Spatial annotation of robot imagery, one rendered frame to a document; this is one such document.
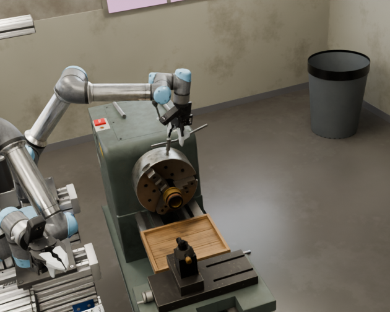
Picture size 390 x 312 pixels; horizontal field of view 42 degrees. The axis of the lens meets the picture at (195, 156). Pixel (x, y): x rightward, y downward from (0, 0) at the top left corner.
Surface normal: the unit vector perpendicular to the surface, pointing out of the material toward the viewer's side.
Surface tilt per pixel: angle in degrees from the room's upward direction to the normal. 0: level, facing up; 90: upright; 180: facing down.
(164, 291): 0
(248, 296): 0
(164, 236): 0
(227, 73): 90
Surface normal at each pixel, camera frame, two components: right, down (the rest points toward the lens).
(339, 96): -0.17, 0.58
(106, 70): 0.36, 0.46
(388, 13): -0.93, 0.25
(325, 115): -0.58, 0.52
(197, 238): -0.08, -0.85
